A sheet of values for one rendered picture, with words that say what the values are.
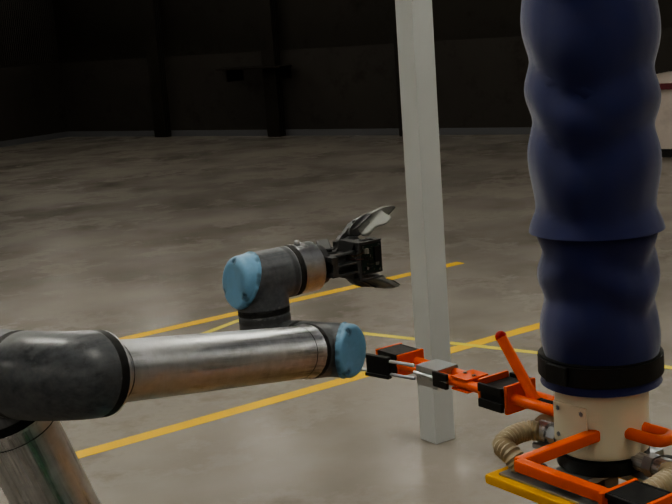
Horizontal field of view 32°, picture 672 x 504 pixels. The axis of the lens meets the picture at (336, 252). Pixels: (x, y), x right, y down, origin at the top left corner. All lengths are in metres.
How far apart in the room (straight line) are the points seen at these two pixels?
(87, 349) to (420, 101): 3.91
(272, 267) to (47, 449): 0.54
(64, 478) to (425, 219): 3.85
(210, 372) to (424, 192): 3.74
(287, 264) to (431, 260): 3.45
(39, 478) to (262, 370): 0.36
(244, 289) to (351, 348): 0.21
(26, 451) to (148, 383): 0.19
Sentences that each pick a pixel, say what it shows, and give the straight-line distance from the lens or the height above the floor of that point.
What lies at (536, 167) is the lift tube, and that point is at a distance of 2.06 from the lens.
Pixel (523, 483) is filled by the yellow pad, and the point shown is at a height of 1.13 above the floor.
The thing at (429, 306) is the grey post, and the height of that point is 0.68.
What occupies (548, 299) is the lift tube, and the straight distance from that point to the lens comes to 2.13.
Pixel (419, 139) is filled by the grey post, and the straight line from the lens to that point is 5.30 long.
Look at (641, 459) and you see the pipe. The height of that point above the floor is 1.19.
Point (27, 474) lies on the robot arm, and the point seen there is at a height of 1.43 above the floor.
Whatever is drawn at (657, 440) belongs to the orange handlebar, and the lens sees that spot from 2.12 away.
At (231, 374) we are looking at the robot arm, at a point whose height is 1.50.
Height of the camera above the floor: 1.99
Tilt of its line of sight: 11 degrees down
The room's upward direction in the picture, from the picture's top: 4 degrees counter-clockwise
